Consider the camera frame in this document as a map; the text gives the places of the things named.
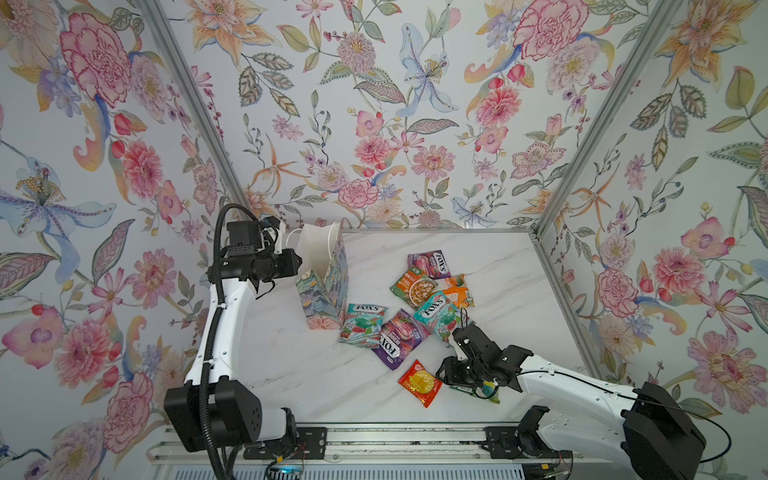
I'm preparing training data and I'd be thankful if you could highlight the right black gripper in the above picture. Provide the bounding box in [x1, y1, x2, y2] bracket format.
[432, 356, 485, 387]

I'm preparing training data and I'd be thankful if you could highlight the red snack pack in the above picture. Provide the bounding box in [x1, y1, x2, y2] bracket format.
[398, 360, 443, 408]

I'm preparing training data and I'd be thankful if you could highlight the teal Fox's blossom candy pack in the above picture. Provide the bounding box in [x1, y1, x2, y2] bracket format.
[414, 292, 471, 344]

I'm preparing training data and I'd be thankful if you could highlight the floral paper gift bag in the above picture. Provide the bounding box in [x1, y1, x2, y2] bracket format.
[295, 222, 349, 330]

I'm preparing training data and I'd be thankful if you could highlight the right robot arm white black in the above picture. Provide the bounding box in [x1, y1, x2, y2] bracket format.
[437, 324, 706, 479]

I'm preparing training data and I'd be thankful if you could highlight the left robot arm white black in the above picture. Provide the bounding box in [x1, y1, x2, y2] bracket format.
[164, 217, 302, 455]

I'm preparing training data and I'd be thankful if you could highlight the purple Fox's berries candy pack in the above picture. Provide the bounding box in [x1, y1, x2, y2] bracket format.
[372, 309, 430, 371]

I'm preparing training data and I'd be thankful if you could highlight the green orange noodle snack pack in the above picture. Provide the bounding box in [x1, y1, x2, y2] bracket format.
[390, 267, 437, 310]

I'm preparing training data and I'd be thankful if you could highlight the small purple Fox's candy pack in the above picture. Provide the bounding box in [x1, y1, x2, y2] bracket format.
[407, 250, 451, 280]

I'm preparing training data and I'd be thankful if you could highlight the teal Fox's candy pack left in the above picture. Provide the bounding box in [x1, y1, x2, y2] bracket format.
[338, 303, 387, 349]

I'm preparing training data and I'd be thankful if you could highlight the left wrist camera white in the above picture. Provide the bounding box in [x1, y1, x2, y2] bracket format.
[259, 216, 286, 255]

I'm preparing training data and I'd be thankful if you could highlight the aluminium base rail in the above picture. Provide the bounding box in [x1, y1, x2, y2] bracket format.
[146, 421, 661, 466]

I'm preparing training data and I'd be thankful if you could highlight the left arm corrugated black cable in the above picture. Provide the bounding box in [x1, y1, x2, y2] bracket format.
[196, 202, 260, 480]

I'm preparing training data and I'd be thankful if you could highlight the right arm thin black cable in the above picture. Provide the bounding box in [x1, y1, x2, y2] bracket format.
[458, 305, 733, 466]

